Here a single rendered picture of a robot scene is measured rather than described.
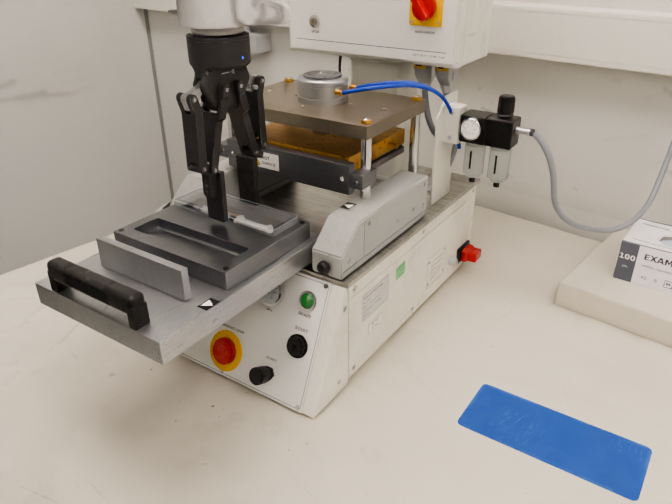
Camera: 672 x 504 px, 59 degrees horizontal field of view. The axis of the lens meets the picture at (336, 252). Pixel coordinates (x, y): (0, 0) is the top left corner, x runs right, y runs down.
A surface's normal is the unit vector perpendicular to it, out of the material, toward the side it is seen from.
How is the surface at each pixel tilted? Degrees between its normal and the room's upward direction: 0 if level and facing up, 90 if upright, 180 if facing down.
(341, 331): 90
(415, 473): 0
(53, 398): 0
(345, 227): 41
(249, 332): 65
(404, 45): 90
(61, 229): 90
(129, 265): 90
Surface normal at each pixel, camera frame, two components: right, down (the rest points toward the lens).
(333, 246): -0.36, -0.41
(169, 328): 0.00, -0.88
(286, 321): -0.51, -0.01
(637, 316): -0.66, 0.36
